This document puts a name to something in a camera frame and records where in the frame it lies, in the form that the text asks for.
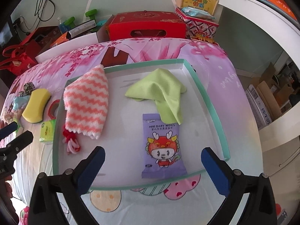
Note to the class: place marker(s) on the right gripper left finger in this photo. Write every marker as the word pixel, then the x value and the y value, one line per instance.
pixel 45 207

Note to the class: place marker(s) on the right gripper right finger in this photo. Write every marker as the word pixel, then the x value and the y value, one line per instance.
pixel 260 207

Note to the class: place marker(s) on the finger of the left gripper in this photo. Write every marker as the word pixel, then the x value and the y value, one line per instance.
pixel 6 131
pixel 20 143

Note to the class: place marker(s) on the green tissue pack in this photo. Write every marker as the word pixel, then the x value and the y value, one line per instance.
pixel 47 131

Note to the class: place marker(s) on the yellow green sponge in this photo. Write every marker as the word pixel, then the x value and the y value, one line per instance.
pixel 33 112

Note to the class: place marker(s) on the blue face mask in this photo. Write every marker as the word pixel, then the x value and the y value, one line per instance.
pixel 20 102

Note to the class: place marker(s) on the cartoon print bed sheet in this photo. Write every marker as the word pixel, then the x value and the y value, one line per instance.
pixel 194 200

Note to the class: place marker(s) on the red tape roll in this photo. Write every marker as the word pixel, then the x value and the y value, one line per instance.
pixel 52 109

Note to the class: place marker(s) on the leopard print scrunchie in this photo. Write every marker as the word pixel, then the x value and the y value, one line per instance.
pixel 28 88

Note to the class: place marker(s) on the pink white zigzag cloth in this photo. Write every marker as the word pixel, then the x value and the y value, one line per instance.
pixel 86 103

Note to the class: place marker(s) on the red felt handbag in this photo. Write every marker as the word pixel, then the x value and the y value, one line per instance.
pixel 20 58

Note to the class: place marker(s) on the cardboard box with label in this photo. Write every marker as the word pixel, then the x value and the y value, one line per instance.
pixel 259 110

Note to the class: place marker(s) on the teal shallow tray box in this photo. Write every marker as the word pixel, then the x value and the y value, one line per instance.
pixel 122 135

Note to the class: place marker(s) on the black monitor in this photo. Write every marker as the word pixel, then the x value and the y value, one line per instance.
pixel 6 35

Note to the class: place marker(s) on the white headboard panel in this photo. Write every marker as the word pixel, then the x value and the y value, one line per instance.
pixel 82 41

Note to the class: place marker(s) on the orange cardboard box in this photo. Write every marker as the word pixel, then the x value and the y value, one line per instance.
pixel 63 38

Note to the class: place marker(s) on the purple baby wipes pack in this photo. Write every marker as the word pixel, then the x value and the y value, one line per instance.
pixel 162 153

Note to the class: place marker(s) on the green dumbbell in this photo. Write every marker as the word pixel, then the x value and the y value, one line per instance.
pixel 91 14
pixel 69 23

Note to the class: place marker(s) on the green microfiber cloth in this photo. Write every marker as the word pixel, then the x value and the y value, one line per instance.
pixel 165 90

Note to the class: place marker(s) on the red gift box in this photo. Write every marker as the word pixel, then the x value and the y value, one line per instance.
pixel 142 24

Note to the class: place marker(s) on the white desk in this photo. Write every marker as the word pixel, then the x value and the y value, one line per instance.
pixel 269 20

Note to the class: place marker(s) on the red patterned tin box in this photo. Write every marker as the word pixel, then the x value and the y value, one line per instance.
pixel 198 27

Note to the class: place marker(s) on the blue wipes pack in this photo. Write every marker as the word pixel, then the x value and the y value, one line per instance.
pixel 197 13

